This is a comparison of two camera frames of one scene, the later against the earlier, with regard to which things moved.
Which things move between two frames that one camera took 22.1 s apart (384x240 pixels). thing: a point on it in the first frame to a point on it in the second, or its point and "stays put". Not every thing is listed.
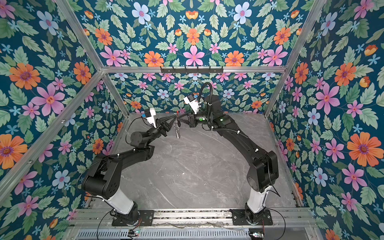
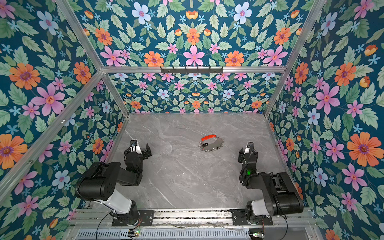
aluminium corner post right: (313, 14) stays put
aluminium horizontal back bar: (220, 69) stays put
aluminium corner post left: (82, 38) stays put
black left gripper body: (160, 131) to (141, 157)
